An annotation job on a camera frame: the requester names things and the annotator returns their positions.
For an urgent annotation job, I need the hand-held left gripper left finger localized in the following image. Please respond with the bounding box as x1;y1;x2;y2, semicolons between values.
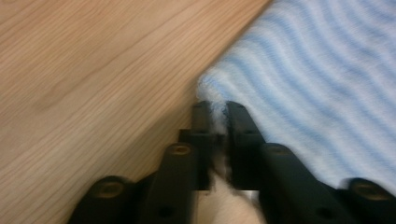
178;100;219;191

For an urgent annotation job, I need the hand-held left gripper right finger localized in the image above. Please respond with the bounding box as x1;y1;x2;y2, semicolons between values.
225;100;266;191

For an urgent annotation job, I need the light blue striped towel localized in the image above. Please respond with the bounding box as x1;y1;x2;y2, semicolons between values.
195;0;396;196

